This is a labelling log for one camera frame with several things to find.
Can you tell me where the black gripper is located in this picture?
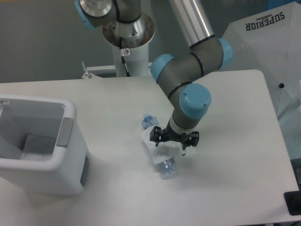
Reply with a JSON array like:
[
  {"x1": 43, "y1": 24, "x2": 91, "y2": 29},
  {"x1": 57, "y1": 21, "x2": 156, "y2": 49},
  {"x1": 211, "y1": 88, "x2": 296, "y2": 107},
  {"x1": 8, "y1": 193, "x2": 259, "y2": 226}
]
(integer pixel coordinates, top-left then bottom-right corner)
[{"x1": 150, "y1": 126, "x2": 199, "y2": 150}]

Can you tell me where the white push-lid trash can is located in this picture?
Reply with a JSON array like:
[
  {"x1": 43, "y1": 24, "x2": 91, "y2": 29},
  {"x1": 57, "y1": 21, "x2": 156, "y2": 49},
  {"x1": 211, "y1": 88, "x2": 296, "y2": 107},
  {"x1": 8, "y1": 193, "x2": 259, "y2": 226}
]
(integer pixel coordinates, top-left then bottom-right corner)
[{"x1": 0, "y1": 94, "x2": 89, "y2": 195}]

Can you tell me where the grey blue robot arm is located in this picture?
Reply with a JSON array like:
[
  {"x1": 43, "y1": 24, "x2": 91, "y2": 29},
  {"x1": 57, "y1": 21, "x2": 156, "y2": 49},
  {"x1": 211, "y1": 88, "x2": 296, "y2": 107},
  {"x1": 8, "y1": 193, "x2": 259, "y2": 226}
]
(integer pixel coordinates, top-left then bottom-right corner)
[{"x1": 74, "y1": 0, "x2": 233, "y2": 147}]

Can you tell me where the white green plastic bag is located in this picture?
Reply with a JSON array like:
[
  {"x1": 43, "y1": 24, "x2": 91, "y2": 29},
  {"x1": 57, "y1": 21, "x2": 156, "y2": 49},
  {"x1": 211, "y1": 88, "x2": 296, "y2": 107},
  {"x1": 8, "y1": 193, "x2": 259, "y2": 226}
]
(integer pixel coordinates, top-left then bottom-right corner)
[{"x1": 141, "y1": 126, "x2": 197, "y2": 165}]

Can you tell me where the clear plastic water bottle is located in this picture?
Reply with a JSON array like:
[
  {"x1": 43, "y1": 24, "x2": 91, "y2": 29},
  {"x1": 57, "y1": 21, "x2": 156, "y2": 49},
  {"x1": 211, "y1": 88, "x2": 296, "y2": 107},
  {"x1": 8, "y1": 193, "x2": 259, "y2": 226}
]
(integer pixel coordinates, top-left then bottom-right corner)
[{"x1": 142, "y1": 113, "x2": 176, "y2": 177}]

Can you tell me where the black device at table edge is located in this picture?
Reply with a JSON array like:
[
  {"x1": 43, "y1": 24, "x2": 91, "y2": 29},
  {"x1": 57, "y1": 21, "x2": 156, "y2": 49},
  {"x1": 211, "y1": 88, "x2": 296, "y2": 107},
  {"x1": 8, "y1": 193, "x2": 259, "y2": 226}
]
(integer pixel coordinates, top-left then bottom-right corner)
[{"x1": 284, "y1": 191, "x2": 301, "y2": 216}]

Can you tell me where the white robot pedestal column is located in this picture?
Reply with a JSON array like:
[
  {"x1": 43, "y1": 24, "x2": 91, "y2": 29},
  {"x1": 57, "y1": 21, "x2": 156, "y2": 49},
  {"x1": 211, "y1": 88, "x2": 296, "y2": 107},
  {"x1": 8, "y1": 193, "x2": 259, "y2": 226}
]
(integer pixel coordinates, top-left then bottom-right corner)
[{"x1": 111, "y1": 44, "x2": 149, "y2": 77}]

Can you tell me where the white metal base frame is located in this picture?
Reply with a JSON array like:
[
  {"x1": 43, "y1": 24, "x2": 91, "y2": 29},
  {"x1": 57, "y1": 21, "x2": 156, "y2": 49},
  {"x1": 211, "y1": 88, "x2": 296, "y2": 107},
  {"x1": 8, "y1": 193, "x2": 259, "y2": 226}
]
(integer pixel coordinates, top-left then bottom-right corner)
[{"x1": 81, "y1": 61, "x2": 117, "y2": 79}]

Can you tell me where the black cable on pedestal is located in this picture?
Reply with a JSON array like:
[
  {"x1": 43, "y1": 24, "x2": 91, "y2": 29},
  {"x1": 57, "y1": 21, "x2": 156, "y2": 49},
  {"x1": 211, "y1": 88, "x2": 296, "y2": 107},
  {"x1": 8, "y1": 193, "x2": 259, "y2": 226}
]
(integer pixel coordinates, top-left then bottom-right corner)
[{"x1": 119, "y1": 37, "x2": 131, "y2": 77}]

